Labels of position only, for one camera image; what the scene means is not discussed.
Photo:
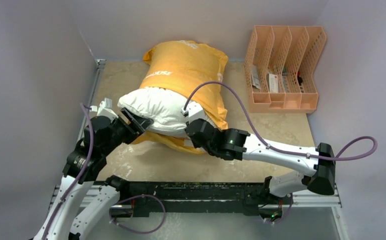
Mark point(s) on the orange cartoon pillowcase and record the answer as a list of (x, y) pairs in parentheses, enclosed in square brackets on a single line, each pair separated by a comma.
[(192, 70)]

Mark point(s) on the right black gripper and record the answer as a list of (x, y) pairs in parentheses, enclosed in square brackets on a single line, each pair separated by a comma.
[(196, 145)]

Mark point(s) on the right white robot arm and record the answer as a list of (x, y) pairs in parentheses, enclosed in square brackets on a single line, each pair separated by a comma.
[(310, 171)]

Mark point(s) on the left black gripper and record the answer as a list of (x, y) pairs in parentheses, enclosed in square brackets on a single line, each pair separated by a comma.
[(138, 124)]

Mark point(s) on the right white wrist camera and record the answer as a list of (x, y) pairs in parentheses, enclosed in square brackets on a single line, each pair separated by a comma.
[(193, 111)]

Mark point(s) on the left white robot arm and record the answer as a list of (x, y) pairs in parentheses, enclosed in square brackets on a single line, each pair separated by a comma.
[(65, 221)]

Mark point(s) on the white label box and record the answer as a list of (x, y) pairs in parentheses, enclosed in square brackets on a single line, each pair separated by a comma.
[(272, 80)]

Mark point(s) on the pink plastic file organizer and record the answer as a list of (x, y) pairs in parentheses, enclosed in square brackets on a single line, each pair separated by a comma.
[(292, 53)]

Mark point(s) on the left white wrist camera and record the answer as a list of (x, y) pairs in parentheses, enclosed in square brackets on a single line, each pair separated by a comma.
[(104, 109)]

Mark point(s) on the white pillow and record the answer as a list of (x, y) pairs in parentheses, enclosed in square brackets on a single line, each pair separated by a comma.
[(163, 106)]

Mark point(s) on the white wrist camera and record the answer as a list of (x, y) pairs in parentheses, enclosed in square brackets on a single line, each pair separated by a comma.
[(104, 109), (193, 111)]

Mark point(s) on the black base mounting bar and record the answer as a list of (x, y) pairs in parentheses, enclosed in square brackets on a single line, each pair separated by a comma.
[(146, 197)]

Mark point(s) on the white paper packet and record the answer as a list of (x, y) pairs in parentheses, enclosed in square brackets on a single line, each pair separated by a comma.
[(255, 78)]

